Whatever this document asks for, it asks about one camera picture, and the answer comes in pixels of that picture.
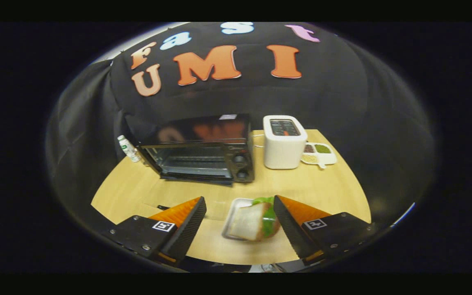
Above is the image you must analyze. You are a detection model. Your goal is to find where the white toaster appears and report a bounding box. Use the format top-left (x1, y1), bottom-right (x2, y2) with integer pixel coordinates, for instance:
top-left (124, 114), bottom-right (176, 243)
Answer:
top-left (263, 115), bottom-right (308, 170)

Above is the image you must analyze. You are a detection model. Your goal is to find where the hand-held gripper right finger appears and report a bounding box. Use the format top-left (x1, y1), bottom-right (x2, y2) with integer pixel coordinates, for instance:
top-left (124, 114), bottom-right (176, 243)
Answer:
top-left (273, 195), bottom-right (378, 267)

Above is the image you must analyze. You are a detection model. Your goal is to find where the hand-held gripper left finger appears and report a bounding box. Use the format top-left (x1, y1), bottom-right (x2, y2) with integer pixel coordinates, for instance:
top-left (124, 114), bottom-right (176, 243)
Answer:
top-left (104, 196), bottom-right (207, 269)

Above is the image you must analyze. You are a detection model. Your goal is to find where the lettuce sandwich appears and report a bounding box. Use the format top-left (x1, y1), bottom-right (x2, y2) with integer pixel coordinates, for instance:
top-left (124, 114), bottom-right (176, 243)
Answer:
top-left (229, 197), bottom-right (281, 241)

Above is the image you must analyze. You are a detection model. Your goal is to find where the small white tray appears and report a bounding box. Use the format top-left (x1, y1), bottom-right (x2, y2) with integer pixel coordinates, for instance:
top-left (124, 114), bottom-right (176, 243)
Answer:
top-left (222, 198), bottom-right (255, 241)

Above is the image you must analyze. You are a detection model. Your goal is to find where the black toaster oven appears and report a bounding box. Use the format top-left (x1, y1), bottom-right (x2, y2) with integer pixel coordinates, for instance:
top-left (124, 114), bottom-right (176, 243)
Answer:
top-left (125, 114), bottom-right (256, 211)

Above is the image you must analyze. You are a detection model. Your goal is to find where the white divided bean dish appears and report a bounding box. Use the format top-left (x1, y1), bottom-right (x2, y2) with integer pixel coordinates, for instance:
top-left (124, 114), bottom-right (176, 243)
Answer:
top-left (301, 142), bottom-right (338, 169)

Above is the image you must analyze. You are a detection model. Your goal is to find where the small white bottle green label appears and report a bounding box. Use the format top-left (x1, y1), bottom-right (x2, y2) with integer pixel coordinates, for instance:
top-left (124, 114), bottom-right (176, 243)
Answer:
top-left (117, 135), bottom-right (141, 163)

